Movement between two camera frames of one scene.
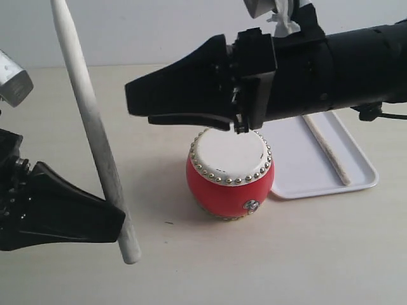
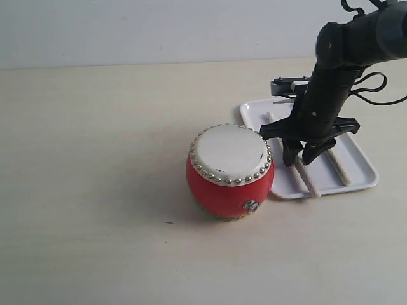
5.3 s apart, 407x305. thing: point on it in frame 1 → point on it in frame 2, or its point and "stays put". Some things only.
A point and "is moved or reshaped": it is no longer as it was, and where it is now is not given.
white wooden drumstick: x=329 y=148 stays put
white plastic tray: x=301 y=168 stays put
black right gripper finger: x=196 y=84 → x=314 y=147
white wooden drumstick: x=128 y=241 is moved or reshaped
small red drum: x=229 y=175 stays put
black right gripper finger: x=202 y=120 → x=290 y=149
